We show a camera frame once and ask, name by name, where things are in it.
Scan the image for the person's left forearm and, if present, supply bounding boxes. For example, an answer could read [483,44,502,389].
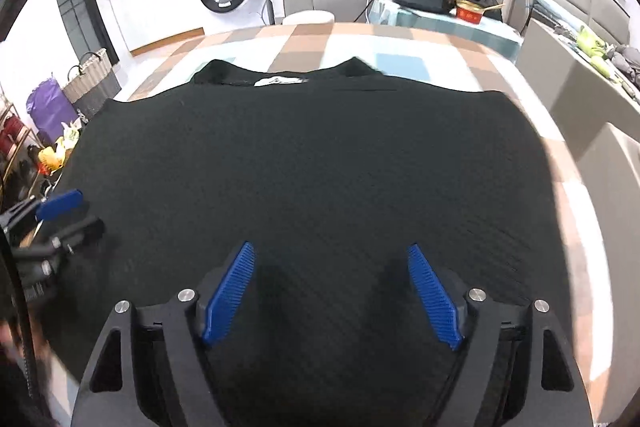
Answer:
[0,307,56,427]

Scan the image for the red bowl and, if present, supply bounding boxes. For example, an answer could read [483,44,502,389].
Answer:
[455,0,487,24]

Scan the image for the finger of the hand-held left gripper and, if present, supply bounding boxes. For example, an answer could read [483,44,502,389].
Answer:
[47,217,105,253]
[35,189,85,222]

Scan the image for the black sweater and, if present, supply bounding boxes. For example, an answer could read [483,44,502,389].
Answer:
[30,56,561,427]

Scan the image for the grey duvet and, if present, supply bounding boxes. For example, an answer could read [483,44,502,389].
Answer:
[612,44,640,102]

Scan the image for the white kitchen base cabinets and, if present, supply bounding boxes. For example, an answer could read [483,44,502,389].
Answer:
[107,0,206,52]

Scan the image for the wicker laundry basket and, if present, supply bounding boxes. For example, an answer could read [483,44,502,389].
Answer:
[62,48,122,120]

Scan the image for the pile of food wrappers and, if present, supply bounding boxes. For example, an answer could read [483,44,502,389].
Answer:
[37,117,83,178]

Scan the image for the white round stool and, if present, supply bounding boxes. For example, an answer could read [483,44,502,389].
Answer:
[281,9,335,26]

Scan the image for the light blue pillow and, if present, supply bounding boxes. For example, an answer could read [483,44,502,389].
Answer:
[532,0,576,28]

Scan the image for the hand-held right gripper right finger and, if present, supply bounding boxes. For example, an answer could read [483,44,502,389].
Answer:
[406,243,593,427]

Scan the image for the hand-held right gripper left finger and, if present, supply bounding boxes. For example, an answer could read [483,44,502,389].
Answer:
[71,241,257,427]

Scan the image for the side table with teal cloth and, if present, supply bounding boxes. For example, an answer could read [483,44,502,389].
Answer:
[367,0,523,60]

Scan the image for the large beige box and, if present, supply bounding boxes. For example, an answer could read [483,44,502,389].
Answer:
[515,18,640,158]

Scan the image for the green plush toy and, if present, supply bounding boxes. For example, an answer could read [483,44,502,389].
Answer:
[575,27,618,80]

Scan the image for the shoe rack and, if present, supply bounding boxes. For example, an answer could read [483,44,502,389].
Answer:
[0,92,56,208]

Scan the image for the red shoes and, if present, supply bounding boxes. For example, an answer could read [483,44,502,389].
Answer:
[0,114,27,162]

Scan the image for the purple bag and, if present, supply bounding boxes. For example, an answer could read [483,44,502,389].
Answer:
[26,79,78,146]

